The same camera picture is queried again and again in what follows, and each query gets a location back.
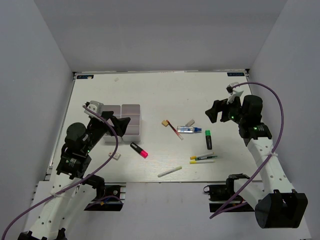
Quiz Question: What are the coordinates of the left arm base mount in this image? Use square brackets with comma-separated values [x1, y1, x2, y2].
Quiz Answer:
[84, 183, 126, 212]

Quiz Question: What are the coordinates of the pink black highlighter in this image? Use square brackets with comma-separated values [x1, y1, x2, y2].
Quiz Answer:
[130, 142, 149, 158]

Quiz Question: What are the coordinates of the small white eraser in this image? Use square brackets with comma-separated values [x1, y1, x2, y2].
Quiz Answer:
[108, 152, 121, 160]

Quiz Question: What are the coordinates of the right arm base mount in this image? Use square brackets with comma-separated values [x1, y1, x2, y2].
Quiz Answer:
[203, 173, 254, 213]

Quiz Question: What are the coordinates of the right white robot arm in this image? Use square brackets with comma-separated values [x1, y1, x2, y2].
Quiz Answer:
[205, 95, 308, 229]

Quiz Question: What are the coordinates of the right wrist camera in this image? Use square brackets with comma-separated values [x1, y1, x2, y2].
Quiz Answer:
[226, 82, 244, 104]

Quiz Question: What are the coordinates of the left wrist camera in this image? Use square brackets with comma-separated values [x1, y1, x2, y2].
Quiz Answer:
[82, 100, 104, 116]

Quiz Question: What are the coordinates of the left white organizer bin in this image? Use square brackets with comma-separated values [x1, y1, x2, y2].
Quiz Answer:
[101, 104, 123, 144]

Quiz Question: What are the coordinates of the tan eraser cube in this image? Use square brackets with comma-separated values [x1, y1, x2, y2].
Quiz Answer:
[161, 120, 169, 127]

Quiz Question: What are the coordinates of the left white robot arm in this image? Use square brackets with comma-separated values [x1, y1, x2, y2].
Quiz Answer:
[18, 105, 131, 240]

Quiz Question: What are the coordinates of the lower yellow tip marker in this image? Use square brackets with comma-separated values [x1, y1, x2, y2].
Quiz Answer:
[189, 159, 215, 165]

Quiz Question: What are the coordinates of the right white organizer bin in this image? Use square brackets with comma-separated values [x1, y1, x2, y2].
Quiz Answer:
[121, 104, 142, 143]

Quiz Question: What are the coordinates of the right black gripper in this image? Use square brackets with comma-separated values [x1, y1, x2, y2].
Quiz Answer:
[205, 93, 247, 125]

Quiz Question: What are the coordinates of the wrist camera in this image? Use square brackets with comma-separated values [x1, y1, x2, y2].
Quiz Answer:
[226, 82, 244, 104]
[82, 100, 104, 116]

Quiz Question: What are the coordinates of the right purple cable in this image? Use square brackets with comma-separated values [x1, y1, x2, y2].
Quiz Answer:
[209, 81, 285, 220]

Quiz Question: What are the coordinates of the white organizer bin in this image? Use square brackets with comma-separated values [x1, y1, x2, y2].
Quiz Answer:
[101, 104, 123, 144]
[121, 104, 142, 143]

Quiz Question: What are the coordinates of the red pen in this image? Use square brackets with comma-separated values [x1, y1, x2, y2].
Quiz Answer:
[166, 120, 184, 140]

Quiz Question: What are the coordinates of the clear blue spray bottle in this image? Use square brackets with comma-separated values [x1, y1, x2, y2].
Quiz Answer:
[177, 126, 202, 134]

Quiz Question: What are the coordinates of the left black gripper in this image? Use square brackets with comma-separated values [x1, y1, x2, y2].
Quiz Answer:
[83, 110, 131, 153]

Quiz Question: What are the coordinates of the green black highlighter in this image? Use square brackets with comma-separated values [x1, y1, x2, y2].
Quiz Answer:
[205, 130, 213, 150]

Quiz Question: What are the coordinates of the upper yellow tip marker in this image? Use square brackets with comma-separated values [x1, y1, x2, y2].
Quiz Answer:
[189, 152, 214, 160]

